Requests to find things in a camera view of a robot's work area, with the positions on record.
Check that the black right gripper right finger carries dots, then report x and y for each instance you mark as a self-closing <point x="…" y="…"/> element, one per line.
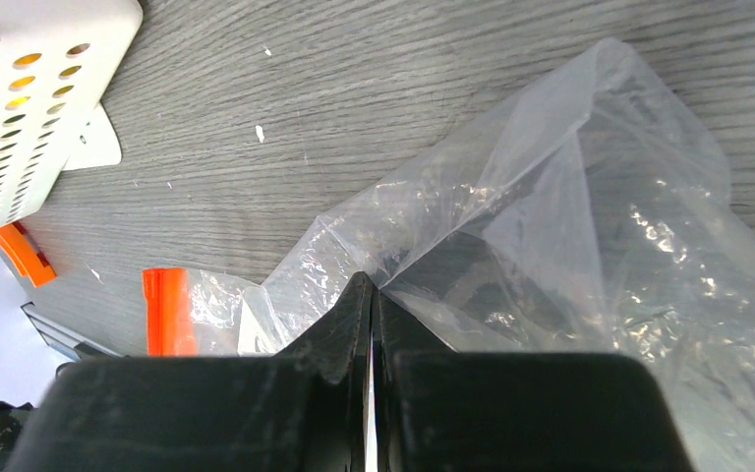
<point x="440" y="410"/>

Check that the orange curved track piece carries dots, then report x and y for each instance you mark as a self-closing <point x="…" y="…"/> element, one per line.
<point x="27" y="259"/>

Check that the clear zip top bag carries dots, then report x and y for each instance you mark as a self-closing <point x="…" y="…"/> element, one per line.
<point x="587" y="212"/>

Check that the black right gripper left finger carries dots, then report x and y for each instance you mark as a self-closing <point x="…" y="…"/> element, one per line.
<point x="302" y="409"/>

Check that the white plastic basket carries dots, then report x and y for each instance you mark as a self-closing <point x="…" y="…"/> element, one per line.
<point x="83" y="44"/>

